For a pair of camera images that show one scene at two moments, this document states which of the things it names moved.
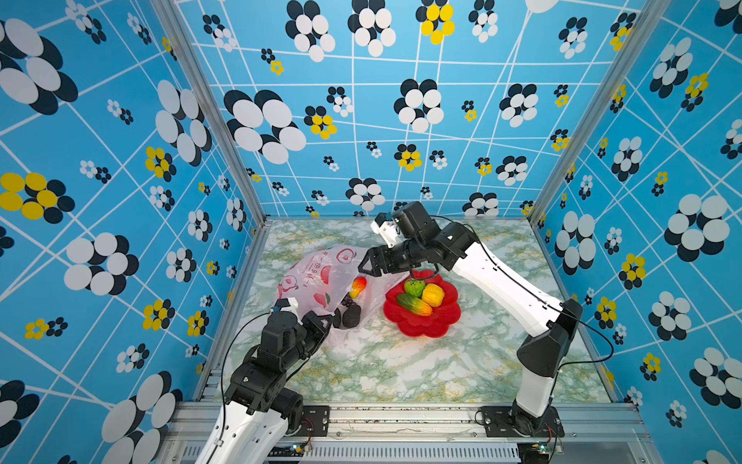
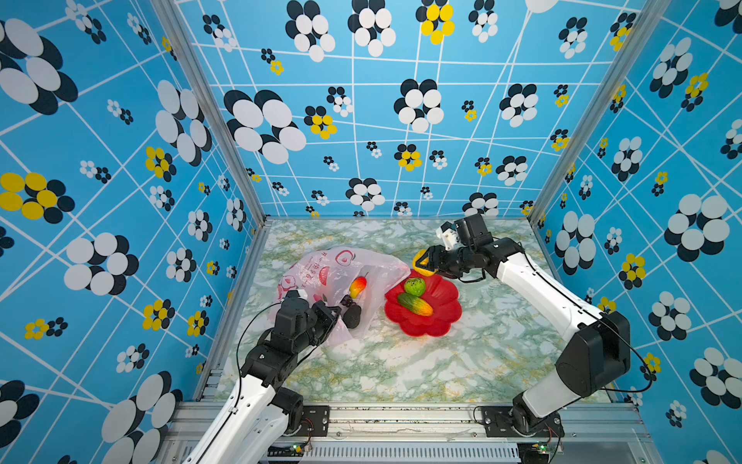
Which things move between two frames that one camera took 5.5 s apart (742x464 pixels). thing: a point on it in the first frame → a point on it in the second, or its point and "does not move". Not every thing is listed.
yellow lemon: x=433 y=294 → x=420 y=270
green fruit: x=414 y=286 does not move
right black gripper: x=378 y=262 → x=437 y=261
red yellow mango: x=357 y=286 does not move
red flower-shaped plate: x=409 y=322 does not move
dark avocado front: x=352 y=315 does not move
